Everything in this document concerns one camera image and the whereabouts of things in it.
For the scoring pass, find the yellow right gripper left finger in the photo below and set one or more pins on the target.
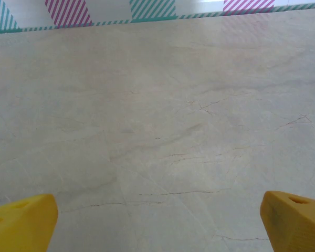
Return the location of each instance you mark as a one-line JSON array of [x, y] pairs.
[[21, 225]]

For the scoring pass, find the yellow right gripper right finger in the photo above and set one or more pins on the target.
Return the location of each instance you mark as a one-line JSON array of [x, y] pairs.
[[296, 228]]

